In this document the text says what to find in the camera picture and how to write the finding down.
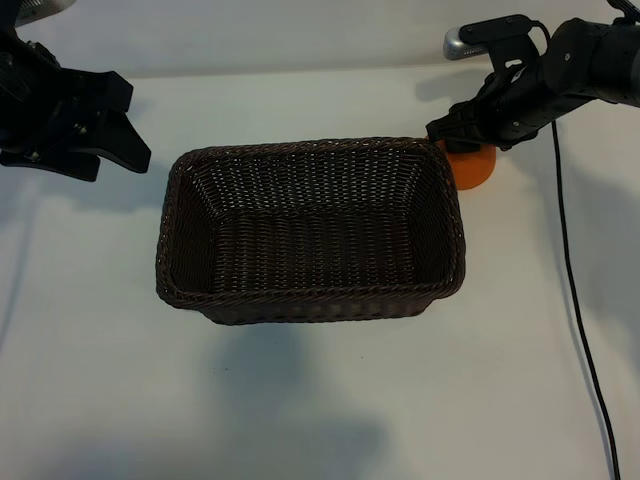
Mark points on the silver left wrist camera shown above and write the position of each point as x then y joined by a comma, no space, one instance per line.
40,10

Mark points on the dark brown wicker basket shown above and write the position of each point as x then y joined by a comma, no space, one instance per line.
310,250

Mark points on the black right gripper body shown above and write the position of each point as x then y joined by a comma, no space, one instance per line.
515,105

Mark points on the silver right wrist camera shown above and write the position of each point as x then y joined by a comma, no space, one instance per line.
465,47

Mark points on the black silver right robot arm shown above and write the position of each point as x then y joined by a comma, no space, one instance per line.
600,60

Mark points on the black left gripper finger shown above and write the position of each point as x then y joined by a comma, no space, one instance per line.
55,162
125,145

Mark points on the orange mandarin fruit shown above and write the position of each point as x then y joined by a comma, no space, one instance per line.
472,172

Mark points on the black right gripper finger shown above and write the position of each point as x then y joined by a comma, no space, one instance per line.
455,125
465,147

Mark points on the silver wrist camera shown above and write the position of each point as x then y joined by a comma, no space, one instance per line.
465,47
40,10

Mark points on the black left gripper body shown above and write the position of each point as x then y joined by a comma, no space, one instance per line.
45,105

